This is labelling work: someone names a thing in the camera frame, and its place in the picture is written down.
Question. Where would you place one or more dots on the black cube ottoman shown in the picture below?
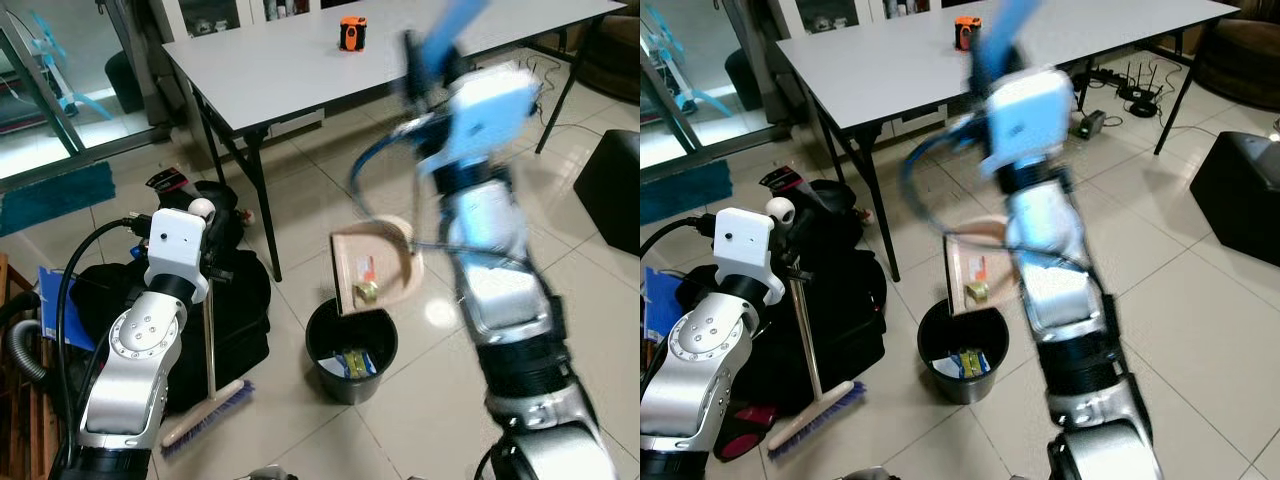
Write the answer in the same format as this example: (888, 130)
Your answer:
(612, 195)
(1240, 200)

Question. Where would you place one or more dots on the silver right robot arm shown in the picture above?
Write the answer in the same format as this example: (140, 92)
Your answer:
(510, 300)
(1070, 300)

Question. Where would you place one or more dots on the brown round sofa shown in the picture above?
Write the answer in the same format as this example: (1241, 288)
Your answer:
(1245, 65)
(615, 60)

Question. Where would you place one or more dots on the small yellow crumpled wrapper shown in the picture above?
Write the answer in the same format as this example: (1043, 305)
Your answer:
(364, 292)
(977, 292)

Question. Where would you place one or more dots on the red black vacuum cleaner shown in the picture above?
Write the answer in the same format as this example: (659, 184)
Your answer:
(745, 435)

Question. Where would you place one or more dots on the black power adapter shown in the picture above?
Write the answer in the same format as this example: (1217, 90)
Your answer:
(1090, 123)

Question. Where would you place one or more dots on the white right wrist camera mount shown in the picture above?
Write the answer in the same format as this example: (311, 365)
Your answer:
(485, 115)
(1030, 115)

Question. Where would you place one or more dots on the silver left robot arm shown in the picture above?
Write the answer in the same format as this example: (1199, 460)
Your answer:
(695, 370)
(135, 370)

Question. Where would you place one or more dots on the yellow blue snack packet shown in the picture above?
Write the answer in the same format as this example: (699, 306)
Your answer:
(970, 364)
(357, 364)

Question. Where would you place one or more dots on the grey folding table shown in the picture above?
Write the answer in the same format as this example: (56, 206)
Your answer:
(900, 70)
(300, 70)

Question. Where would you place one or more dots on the blue flat folder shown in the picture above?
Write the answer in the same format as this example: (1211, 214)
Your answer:
(655, 305)
(65, 310)

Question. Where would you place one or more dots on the black router with antennas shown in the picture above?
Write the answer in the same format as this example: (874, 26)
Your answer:
(1140, 98)

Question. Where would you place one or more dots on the white cabinet with glass doors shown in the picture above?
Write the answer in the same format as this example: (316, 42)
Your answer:
(850, 12)
(250, 12)

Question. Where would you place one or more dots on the black backpack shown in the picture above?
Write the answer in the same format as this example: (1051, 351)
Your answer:
(850, 310)
(240, 310)

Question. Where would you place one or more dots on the teal floor mat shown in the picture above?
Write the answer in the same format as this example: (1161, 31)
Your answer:
(685, 190)
(55, 198)

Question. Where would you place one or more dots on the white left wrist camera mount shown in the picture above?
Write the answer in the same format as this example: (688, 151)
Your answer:
(745, 250)
(175, 245)

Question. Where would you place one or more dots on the light blue plastic rack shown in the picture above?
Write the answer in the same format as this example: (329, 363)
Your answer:
(680, 60)
(65, 60)

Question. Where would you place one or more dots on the black round rubbish bin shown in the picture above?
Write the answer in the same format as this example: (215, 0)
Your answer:
(352, 330)
(962, 335)

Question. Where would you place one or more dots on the white orange paper scrap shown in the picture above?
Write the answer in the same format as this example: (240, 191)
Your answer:
(979, 267)
(366, 267)

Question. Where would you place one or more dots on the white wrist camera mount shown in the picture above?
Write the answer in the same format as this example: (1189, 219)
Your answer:
(175, 245)
(745, 250)
(485, 115)
(1030, 115)

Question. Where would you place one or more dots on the broom with white knob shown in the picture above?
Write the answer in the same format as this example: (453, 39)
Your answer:
(808, 340)
(210, 340)

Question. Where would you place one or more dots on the dark round bin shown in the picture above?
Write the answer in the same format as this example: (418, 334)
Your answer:
(745, 80)
(125, 82)

